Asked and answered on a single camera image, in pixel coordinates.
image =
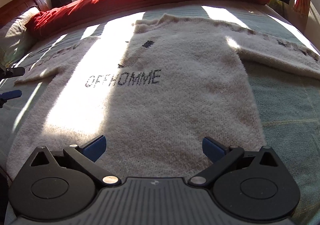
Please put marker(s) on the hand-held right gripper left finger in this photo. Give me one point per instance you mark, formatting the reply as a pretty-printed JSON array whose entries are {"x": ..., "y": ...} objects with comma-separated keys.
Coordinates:
[{"x": 96, "y": 149}]

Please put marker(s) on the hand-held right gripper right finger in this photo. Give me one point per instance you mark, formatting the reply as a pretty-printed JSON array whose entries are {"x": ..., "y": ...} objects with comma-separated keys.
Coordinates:
[{"x": 212, "y": 150}]

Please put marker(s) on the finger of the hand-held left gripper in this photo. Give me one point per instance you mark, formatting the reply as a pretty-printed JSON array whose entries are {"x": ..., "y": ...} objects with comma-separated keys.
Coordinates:
[
  {"x": 11, "y": 94},
  {"x": 13, "y": 71}
]

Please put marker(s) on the white knit sweater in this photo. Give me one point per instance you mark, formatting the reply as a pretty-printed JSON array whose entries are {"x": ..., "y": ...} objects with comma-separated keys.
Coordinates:
[{"x": 175, "y": 102}]

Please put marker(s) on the plaid pillow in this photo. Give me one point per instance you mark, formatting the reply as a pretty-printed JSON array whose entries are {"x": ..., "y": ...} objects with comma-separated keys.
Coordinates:
[{"x": 15, "y": 37}]

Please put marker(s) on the wooden headboard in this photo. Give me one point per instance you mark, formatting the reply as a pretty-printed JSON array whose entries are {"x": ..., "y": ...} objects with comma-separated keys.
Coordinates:
[{"x": 17, "y": 3}]

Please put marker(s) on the yellow-green cloth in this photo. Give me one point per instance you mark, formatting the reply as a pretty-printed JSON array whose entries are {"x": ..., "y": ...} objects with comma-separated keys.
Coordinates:
[{"x": 277, "y": 6}]

